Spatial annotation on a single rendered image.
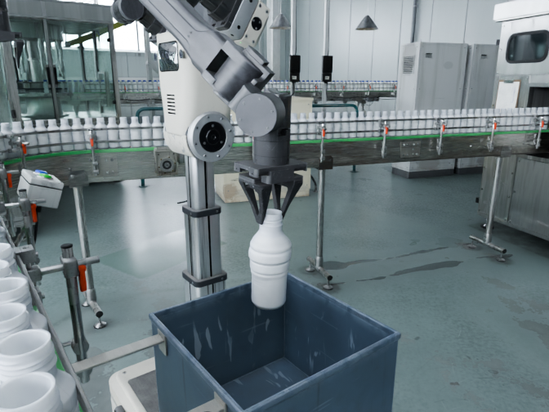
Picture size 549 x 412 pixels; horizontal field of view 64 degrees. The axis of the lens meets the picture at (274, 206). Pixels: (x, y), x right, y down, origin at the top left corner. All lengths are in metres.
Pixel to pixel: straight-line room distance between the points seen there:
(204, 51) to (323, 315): 0.54
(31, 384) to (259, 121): 0.40
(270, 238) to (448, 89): 6.26
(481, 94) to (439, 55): 0.98
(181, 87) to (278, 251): 0.78
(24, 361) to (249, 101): 0.39
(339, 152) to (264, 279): 2.23
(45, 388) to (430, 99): 6.52
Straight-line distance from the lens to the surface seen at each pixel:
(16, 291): 0.48
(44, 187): 1.26
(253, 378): 1.02
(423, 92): 6.62
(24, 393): 0.35
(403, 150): 3.15
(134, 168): 2.59
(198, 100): 1.36
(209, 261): 1.55
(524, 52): 4.30
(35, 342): 0.40
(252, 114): 0.59
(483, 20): 13.87
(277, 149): 0.66
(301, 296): 0.94
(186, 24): 0.72
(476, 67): 7.18
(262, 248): 0.70
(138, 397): 1.78
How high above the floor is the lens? 1.35
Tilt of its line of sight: 16 degrees down
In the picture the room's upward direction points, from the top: straight up
